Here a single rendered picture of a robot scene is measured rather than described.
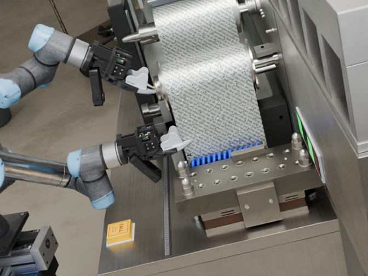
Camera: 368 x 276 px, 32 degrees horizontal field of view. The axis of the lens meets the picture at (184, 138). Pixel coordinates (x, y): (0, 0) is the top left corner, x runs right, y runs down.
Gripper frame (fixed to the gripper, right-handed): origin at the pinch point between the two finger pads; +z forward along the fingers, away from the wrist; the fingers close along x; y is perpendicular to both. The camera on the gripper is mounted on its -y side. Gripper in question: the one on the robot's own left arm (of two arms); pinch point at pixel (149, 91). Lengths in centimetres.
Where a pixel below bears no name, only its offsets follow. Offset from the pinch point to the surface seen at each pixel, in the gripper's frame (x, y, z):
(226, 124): -4.2, 1.6, 23.1
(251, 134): -4.2, 1.5, 31.1
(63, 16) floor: 610, -198, -37
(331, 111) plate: -72, 38, 17
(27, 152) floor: 249, -183, -21
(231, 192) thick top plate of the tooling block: -24.0, -7.8, 27.5
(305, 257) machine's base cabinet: -30, -15, 53
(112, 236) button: -17.4, -38.5, 5.7
